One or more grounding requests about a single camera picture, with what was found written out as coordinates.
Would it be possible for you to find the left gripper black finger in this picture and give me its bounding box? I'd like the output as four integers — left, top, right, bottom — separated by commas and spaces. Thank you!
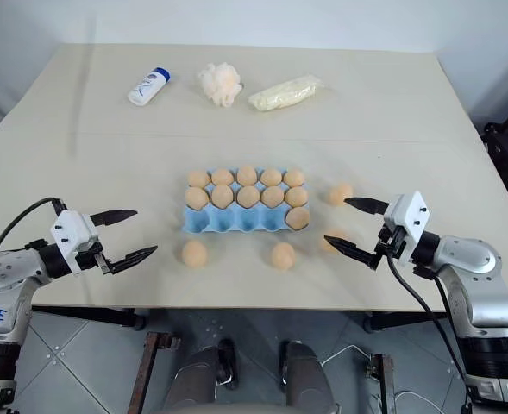
107, 245, 159, 275
90, 209, 139, 227

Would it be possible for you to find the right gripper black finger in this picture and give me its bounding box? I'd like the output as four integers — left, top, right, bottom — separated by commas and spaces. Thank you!
343, 197, 391, 216
323, 235, 379, 266

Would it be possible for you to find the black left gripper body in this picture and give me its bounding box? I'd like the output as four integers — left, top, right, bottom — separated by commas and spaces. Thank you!
73, 241, 112, 275

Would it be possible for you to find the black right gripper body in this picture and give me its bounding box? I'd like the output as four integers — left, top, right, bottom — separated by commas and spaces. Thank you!
370, 223, 405, 271

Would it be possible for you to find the blue egg tray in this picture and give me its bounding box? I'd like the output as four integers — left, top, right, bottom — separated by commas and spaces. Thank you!
180, 166, 312, 236

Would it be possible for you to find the tan egg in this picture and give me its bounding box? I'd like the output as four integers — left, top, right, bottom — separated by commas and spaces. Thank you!
285, 206, 310, 231
236, 185, 261, 210
210, 185, 235, 210
210, 167, 235, 187
236, 165, 259, 186
320, 230, 350, 254
181, 240, 209, 267
329, 182, 354, 206
185, 185, 210, 212
285, 185, 310, 209
260, 167, 283, 187
261, 185, 285, 210
186, 169, 210, 189
270, 241, 297, 270
283, 168, 306, 189

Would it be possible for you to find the rusty metal stand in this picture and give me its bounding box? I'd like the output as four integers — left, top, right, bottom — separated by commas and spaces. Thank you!
137, 330, 182, 414
364, 352, 396, 414

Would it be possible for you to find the dark grey rounded shape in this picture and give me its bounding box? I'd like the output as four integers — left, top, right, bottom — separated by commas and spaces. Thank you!
174, 338, 240, 414
279, 339, 337, 414

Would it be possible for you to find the white bottle with blue cap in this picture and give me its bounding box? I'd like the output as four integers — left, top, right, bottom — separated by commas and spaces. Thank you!
127, 66, 172, 106

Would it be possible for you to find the clear bag of pale sticks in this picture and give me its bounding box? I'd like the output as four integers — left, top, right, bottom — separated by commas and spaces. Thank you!
247, 73, 326, 112

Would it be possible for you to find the white peach mesh bath sponge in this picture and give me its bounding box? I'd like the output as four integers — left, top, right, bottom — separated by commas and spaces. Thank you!
197, 61, 244, 109

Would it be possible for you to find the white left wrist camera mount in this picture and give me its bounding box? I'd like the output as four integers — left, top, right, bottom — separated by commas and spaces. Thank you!
49, 210, 100, 273

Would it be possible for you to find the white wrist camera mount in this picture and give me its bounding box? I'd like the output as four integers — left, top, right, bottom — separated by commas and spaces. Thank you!
384, 191, 431, 265
49, 210, 100, 273

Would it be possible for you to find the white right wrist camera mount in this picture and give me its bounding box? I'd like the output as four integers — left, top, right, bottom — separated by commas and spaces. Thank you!
384, 191, 431, 265

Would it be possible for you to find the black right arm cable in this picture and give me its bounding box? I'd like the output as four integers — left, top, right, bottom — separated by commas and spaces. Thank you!
384, 252, 471, 383

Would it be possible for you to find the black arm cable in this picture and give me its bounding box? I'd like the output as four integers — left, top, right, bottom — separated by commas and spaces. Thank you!
384, 252, 471, 383
0, 197, 68, 255

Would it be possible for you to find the black table frame bar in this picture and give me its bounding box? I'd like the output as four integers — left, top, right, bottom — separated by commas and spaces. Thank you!
30, 306, 147, 332
362, 310, 449, 334

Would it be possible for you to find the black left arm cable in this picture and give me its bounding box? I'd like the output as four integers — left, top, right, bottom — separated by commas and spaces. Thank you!
0, 197, 68, 255

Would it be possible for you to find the white floor cable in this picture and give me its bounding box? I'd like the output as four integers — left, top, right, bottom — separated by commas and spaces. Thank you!
321, 343, 380, 368

